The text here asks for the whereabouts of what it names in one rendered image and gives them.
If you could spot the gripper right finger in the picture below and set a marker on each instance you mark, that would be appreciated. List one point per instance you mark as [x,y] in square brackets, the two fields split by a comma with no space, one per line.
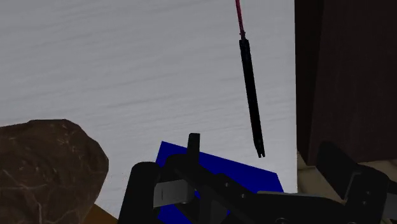
[369,192]

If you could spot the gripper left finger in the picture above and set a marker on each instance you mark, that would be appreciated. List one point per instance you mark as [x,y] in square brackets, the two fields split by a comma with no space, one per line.
[142,192]

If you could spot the brown veined rock-shaped lump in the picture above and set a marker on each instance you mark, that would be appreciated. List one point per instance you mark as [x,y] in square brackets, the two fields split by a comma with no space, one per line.
[46,173]

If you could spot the blue flat book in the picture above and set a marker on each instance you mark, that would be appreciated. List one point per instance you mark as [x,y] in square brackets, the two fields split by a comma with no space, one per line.
[248,177]

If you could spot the dark brown wooden cabinet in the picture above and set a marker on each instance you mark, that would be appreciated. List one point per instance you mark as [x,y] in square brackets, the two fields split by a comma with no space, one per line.
[350,77]

